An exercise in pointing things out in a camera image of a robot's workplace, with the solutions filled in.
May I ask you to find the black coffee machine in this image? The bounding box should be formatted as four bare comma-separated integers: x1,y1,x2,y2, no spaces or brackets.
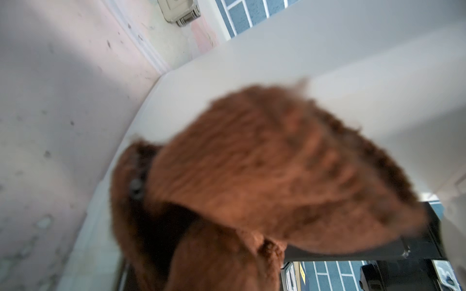
359,259,463,291

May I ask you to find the white coffee machine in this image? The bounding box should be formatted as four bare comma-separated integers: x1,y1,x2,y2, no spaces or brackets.
54,0,466,291

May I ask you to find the brown cloth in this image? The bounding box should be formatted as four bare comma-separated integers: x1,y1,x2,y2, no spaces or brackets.
110,85,427,291

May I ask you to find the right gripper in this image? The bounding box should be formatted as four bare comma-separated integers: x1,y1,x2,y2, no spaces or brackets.
285,202,446,262

